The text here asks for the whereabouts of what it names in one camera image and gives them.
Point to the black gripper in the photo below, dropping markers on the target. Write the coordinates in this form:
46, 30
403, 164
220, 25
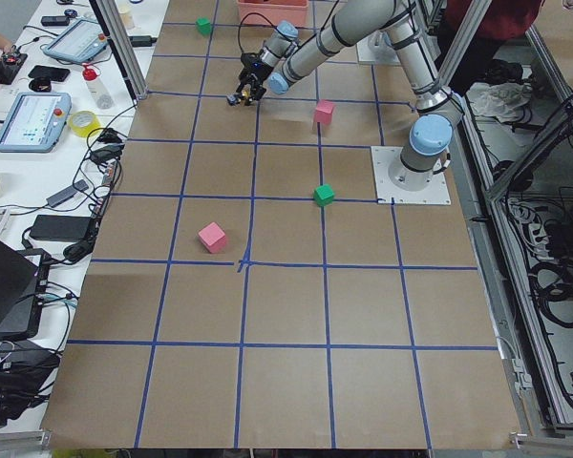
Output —
249, 75

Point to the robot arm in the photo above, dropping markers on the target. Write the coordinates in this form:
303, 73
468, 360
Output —
284, 60

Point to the pink cube far left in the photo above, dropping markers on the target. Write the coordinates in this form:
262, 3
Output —
323, 114

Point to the pink cube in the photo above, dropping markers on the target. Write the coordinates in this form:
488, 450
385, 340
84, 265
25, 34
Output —
213, 238
323, 114

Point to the green cube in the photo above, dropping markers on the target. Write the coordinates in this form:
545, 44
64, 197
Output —
323, 195
204, 26

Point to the pink plastic bin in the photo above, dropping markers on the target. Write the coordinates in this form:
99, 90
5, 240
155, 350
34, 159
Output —
293, 11

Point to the white squeeze bottle red cap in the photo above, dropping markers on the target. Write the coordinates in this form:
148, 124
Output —
97, 89

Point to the pink cube centre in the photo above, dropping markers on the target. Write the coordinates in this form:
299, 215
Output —
213, 238

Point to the yellow tape roll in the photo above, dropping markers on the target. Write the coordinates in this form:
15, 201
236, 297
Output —
84, 123

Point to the teach pendant far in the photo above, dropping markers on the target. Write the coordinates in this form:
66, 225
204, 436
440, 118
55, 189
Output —
79, 43

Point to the teach pendant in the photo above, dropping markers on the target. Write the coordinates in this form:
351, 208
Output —
35, 122
79, 43

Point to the black smartphone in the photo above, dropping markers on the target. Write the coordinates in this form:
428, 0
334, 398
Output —
54, 74

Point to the teach pendant near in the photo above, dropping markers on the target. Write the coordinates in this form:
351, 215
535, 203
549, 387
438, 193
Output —
35, 122

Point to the black power adapter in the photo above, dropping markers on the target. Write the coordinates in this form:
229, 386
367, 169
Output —
60, 228

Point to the white crumpled cloth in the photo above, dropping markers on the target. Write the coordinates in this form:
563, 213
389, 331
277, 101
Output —
505, 102

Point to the person in red shirt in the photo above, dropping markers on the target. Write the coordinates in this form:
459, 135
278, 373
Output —
503, 21

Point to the black laptop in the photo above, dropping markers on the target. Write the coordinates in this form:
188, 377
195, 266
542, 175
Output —
23, 279

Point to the aluminium frame post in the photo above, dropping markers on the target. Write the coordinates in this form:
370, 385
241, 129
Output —
107, 16

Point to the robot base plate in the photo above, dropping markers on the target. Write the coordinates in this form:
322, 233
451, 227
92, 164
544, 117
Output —
395, 184

